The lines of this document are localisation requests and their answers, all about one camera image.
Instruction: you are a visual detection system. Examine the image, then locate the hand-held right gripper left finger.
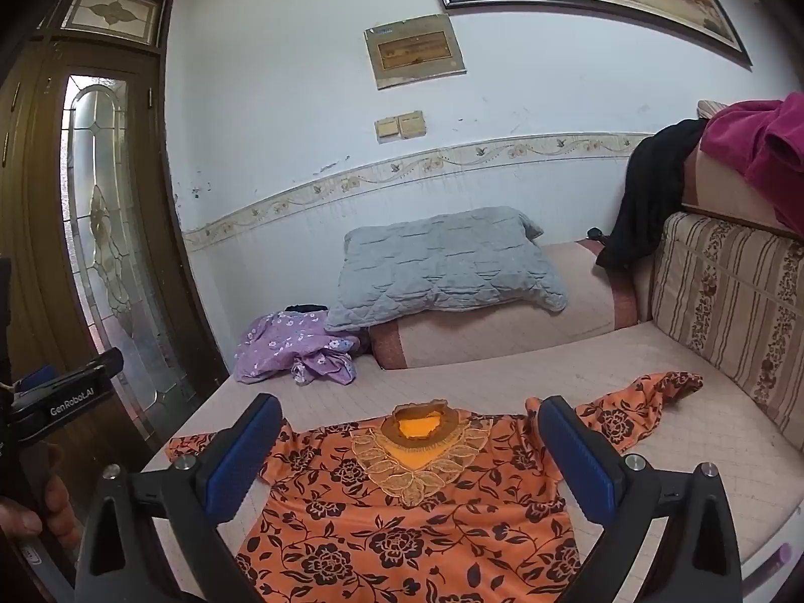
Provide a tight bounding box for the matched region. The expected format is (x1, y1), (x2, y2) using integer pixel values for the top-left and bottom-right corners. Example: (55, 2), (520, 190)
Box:
(74, 392), (285, 603)

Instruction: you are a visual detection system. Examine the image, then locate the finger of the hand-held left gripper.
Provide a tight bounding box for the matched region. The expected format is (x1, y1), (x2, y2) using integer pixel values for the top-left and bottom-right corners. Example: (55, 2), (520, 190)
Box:
(13, 362), (65, 398)

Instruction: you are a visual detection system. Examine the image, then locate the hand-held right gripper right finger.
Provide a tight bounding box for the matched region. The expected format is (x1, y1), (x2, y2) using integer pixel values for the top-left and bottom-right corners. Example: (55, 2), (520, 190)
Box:
(538, 394), (747, 603)

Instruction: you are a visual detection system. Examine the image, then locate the orange floral shirt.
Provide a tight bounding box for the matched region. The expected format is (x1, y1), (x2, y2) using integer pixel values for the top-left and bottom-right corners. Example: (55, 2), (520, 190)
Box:
(164, 372), (705, 603)

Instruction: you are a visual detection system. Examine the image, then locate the person's left hand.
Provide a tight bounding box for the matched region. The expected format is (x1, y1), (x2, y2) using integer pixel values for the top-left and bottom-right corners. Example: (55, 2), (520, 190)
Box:
(0, 445), (84, 552)

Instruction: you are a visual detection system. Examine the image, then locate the purple floral cloth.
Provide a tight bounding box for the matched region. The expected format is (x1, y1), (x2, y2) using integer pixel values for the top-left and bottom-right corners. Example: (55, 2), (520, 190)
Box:
(234, 311), (362, 387)

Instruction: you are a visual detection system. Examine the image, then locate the beige quilted sofa seat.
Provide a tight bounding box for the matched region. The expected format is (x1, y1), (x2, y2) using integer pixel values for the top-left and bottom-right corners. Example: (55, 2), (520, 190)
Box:
(135, 317), (804, 603)

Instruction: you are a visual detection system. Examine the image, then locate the beige bolster cushion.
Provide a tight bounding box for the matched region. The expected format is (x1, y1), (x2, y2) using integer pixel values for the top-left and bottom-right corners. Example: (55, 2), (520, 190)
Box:
(367, 240), (654, 370)

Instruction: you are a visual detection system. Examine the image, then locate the wooden door with glass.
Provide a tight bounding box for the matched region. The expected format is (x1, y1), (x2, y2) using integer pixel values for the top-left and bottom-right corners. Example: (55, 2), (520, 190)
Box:
(0, 0), (230, 453)

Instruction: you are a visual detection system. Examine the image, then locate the striped floral sofa back cushion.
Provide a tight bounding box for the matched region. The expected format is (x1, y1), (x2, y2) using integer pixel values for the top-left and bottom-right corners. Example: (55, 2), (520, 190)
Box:
(650, 210), (804, 434)

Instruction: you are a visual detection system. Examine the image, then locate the grey quilted pillow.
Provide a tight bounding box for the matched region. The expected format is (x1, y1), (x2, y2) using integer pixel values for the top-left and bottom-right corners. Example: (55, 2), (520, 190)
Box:
(325, 206), (569, 333)

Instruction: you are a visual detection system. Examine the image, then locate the black garment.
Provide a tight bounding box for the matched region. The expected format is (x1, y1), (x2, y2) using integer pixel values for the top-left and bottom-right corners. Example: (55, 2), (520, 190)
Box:
(595, 118), (708, 271)

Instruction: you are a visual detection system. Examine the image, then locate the beige sofa top cushion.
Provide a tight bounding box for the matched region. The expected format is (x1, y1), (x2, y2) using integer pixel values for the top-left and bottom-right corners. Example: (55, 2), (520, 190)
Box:
(681, 144), (804, 240)

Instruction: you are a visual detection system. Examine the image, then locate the magenta garment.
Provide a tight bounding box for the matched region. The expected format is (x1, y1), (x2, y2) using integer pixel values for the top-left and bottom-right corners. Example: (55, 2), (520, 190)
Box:
(700, 93), (804, 236)

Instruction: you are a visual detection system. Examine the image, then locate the beige wall panel box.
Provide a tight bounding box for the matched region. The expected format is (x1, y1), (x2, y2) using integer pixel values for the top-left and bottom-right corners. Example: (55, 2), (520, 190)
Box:
(364, 14), (467, 90)

